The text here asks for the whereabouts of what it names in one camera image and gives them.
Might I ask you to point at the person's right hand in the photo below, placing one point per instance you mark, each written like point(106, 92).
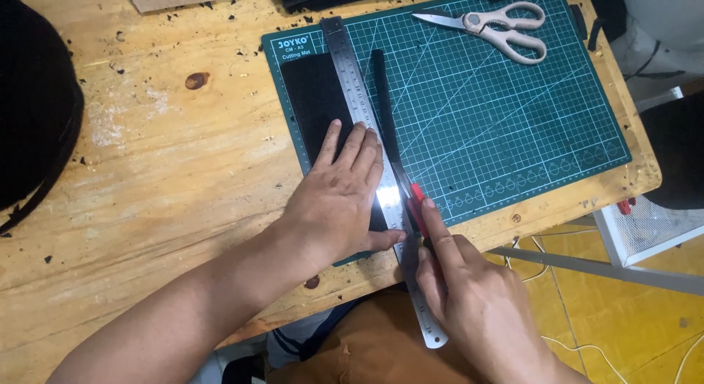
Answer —
point(484, 304)

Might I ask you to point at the black fabric strip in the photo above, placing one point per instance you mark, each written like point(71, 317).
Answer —
point(385, 103)

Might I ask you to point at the red utility knife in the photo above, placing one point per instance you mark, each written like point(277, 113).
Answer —
point(417, 205)

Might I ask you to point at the steel ruler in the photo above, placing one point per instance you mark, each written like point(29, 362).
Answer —
point(366, 125)

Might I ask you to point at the black fabric sheet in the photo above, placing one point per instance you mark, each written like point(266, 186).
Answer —
point(313, 98)

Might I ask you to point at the black fabric roll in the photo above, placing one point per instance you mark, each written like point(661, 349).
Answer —
point(33, 103)

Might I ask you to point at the person's left hand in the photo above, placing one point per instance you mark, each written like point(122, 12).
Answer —
point(335, 199)

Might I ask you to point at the black round stool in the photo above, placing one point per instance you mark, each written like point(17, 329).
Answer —
point(676, 153)

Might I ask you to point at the person's orange trousers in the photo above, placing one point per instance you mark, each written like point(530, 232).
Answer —
point(374, 345)

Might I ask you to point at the grey metal bar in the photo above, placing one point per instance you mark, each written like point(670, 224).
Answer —
point(605, 269)

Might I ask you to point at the green cutting mat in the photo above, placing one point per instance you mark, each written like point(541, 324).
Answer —
point(495, 109)

